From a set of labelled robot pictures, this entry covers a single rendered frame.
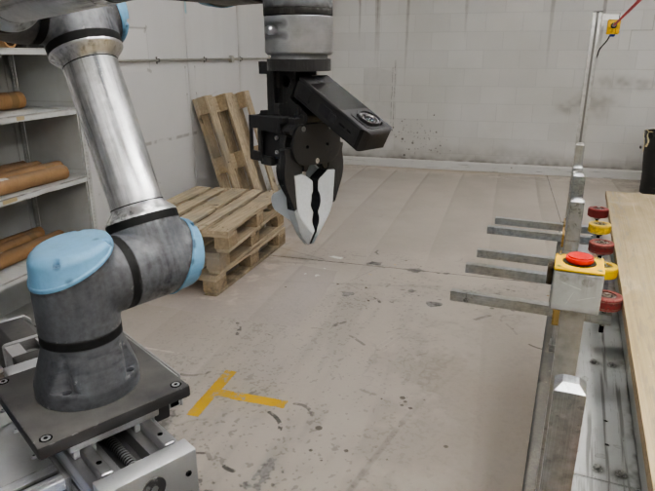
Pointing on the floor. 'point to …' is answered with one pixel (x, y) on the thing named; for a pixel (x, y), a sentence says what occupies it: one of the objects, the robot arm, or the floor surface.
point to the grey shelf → (57, 197)
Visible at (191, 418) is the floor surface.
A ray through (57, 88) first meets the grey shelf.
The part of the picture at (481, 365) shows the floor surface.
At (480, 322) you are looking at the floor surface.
